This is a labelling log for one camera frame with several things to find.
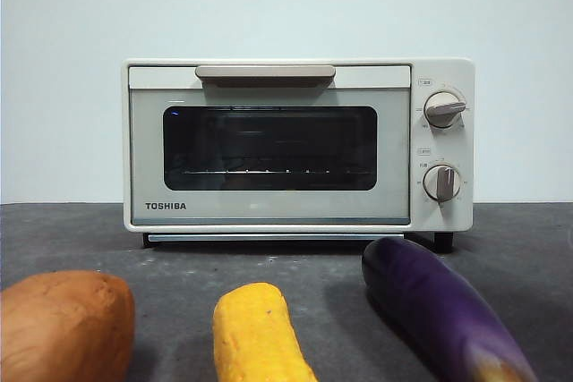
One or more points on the yellow corn cob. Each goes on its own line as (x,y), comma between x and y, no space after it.
(255,333)

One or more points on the purple eggplant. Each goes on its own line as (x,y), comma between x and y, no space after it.
(430,301)

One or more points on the glass oven door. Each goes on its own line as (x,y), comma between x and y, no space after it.
(268,207)

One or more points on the orange-brown sweet potato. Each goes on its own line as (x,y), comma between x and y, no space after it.
(62,328)

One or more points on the beige knob with sideways grip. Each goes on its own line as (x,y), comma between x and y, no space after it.
(441,109)

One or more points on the white Toshiba toaster oven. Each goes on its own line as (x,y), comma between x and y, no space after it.
(441,145)

